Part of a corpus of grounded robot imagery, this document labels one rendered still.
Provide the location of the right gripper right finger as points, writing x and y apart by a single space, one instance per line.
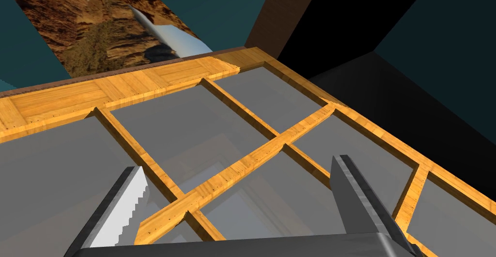
358 202

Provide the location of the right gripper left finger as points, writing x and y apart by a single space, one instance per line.
116 214

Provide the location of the wooden glass-paned door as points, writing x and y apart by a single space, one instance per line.
240 168

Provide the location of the brown rocky landscape picture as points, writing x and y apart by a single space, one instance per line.
112 32

